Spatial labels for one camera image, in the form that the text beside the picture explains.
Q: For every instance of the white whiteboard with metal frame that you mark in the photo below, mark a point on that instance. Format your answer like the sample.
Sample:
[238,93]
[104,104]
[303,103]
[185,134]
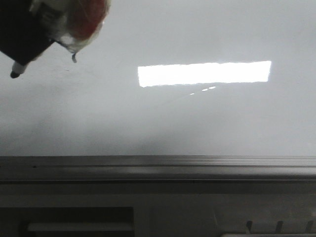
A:
[171,89]

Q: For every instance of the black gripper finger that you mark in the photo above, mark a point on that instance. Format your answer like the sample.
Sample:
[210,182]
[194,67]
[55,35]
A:
[24,29]

